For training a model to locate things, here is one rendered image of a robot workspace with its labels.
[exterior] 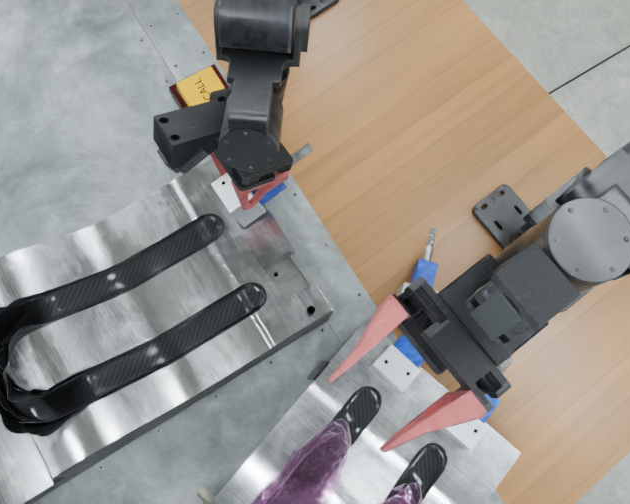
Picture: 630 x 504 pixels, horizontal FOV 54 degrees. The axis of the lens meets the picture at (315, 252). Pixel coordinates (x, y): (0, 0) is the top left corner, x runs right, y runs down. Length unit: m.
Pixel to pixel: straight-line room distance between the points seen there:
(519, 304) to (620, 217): 0.09
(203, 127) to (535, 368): 0.57
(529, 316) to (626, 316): 0.62
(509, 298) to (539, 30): 1.82
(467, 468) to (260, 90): 0.53
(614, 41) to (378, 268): 1.52
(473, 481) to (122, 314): 0.49
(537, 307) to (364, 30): 0.74
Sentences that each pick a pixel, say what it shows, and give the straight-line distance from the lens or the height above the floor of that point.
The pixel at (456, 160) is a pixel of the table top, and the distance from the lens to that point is 0.98.
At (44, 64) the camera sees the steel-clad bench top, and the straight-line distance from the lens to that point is 1.08.
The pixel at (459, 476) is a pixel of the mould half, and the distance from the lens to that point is 0.85.
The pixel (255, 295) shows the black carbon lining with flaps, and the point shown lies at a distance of 0.80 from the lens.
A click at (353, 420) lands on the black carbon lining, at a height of 0.85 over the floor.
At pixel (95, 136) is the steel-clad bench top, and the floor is 0.80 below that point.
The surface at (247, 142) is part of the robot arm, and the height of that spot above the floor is 1.14.
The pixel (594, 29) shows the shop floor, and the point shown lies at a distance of 2.26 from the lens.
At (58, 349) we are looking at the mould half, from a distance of 0.79.
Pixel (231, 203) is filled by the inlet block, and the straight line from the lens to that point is 0.77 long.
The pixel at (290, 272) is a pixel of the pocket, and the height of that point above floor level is 0.86.
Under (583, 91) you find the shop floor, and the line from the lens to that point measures 2.13.
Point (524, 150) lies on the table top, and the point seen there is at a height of 0.80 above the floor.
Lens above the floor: 1.67
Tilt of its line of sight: 75 degrees down
